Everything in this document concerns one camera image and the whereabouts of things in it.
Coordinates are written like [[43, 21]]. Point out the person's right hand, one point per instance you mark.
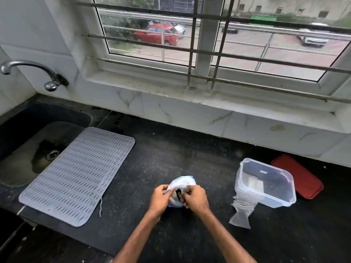
[[196, 199]]

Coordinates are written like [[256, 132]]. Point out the person's left hand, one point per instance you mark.
[[159, 199]]

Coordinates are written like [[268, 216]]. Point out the person's right thumb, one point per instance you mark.
[[188, 191]]

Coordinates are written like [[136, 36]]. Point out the person's left thumb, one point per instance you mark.
[[169, 192]]

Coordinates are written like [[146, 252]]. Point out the clear plastic bag with blue print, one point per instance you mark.
[[178, 188]]

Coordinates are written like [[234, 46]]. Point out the person's left forearm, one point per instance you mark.
[[137, 238]]

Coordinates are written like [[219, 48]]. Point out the person's right forearm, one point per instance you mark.
[[223, 238]]

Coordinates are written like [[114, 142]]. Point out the empty clear plastic bag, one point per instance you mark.
[[242, 212]]

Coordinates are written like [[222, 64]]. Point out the clear plastic storage container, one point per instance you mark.
[[264, 183]]

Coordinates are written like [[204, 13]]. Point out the grey silicone drying mat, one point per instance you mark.
[[75, 175]]

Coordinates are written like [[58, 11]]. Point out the red container lid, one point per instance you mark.
[[297, 176]]

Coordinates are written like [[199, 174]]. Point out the sink drain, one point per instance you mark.
[[53, 154]]

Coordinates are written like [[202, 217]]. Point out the black kitchen sink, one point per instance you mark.
[[33, 145]]

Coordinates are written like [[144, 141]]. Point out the metal window grille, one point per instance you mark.
[[219, 49]]

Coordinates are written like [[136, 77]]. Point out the red car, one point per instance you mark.
[[156, 34]]

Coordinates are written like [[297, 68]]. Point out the metal railing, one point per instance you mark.
[[246, 38]]

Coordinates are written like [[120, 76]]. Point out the white car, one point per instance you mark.
[[314, 38]]

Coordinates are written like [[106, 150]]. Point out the white window frame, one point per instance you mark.
[[208, 38]]

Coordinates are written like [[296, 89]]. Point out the chrome wall tap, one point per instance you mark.
[[33, 69]]

